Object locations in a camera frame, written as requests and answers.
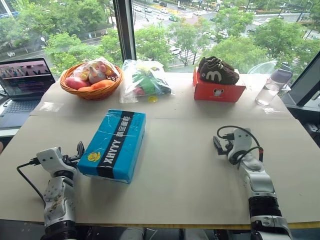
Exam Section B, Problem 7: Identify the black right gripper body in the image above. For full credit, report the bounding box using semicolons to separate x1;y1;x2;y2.
220;133;235;157

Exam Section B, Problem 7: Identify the pink toy fruit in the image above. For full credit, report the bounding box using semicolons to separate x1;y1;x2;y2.
65;76;84;91

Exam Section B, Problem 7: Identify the orange toy carrot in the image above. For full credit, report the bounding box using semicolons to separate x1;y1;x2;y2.
77;79;116;92

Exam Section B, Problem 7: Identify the black monitor stand base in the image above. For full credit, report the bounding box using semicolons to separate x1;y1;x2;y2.
281;87;320;120

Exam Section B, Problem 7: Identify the clear bag of pastel toys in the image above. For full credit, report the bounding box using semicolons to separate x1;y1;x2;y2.
73;57;120;85

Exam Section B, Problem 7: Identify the brown shoe with white M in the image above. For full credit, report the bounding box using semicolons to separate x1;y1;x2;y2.
198;56;235;72
197;61;241;86

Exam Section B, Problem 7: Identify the clear water bottle purple lid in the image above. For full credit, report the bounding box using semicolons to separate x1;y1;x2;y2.
254;69;294;107

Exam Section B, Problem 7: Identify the orange wicker basket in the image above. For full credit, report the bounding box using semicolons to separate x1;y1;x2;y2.
59;62;124;101

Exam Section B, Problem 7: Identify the black monitor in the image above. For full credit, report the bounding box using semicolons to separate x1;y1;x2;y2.
287;50;320;108

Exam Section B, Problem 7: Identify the dark window frame post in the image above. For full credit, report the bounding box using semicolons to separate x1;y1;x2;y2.
112;0;137;66

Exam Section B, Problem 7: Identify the red shoe box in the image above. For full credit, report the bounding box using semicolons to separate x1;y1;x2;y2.
192;66;247;104

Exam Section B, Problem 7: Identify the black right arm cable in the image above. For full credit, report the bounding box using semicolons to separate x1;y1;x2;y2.
216;125;265;166

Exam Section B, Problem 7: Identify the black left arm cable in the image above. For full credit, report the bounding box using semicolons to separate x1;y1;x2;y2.
16;160;46;202

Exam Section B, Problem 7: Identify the dark blue laptop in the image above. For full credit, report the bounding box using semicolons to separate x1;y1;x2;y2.
0;57;57;130

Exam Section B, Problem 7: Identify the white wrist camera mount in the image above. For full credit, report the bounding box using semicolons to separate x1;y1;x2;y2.
226;127;252;161
35;147;76;174

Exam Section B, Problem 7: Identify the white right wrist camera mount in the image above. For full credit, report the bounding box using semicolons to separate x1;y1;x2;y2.
226;127;252;161

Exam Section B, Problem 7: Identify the clear bag of green toys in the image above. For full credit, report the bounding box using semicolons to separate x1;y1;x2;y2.
119;59;174;105

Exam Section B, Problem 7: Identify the blue box with black stripe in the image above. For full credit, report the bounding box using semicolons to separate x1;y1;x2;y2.
76;108;147;185

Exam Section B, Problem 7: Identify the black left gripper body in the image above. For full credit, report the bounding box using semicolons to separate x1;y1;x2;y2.
61;154;79;166

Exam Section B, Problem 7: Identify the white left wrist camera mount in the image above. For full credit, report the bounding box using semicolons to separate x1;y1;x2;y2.
35;147;76;174

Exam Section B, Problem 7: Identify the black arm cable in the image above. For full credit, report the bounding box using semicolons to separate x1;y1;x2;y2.
16;160;46;202
216;125;265;166

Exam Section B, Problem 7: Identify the grey rounded shape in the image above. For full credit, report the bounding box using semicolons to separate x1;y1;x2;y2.
119;226;146;240

